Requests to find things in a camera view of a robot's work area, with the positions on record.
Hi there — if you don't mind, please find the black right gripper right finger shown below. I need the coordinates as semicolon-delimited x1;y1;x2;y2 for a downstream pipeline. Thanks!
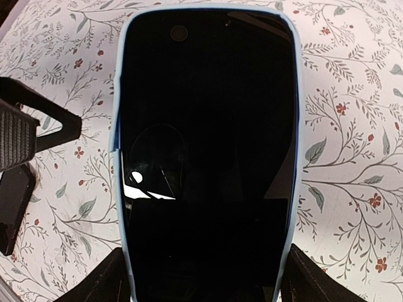
281;244;365;302

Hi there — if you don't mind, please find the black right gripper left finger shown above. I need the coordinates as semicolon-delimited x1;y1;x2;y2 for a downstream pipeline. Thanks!
64;248;130;302

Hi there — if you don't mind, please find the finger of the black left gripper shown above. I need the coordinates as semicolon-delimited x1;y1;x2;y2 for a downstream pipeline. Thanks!
1;77;82;172

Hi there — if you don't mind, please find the light blue phone case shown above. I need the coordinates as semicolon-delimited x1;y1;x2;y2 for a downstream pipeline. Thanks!
108;6;304;302

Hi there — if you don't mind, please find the black phone lying on table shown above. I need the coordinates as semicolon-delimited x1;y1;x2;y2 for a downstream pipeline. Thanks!
1;164;36;256

